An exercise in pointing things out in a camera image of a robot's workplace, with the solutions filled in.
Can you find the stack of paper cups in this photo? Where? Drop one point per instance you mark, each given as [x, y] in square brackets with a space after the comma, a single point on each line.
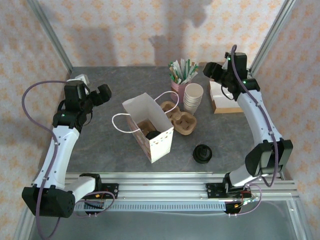
[191, 102]

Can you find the long aluminium base rail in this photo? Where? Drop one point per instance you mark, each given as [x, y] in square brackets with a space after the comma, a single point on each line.
[160, 186]

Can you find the stack of black cup lids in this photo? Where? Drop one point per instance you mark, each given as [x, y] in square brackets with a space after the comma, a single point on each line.
[202, 156]

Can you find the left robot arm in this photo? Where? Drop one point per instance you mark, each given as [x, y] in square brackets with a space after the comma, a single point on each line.
[60, 155]

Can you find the aluminium side rail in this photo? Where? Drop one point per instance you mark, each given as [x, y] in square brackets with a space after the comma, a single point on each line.
[259, 101]

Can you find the stack of white napkins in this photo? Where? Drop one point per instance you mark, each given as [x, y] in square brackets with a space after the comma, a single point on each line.
[225, 100]

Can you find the aluminium frame post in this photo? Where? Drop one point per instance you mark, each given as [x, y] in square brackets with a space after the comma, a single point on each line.
[272, 35]
[52, 35]

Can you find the brown cardboard napkin tray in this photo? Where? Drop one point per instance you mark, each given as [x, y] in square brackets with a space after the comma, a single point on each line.
[227, 110]

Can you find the brown pulp cup carrier stack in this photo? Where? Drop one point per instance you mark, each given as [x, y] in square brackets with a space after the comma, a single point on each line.
[185, 125]

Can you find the green tipped wrapped straw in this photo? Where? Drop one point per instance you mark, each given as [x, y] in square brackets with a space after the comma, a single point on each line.
[192, 71]
[194, 76]

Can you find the aluminium frame leg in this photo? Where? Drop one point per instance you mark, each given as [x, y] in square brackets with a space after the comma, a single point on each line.
[298, 222]
[23, 225]

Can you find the brown wooden stirrer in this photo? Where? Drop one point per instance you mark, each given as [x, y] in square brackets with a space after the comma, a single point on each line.
[172, 75]

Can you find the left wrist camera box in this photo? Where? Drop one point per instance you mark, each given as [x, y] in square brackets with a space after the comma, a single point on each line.
[80, 78]

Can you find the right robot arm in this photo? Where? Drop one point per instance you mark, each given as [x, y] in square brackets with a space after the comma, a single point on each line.
[260, 120]

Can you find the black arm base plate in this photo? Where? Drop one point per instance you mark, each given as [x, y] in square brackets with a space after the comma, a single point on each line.
[212, 191]
[112, 191]

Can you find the white paper wrapped straw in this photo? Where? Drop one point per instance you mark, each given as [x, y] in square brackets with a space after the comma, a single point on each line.
[188, 68]
[182, 68]
[176, 70]

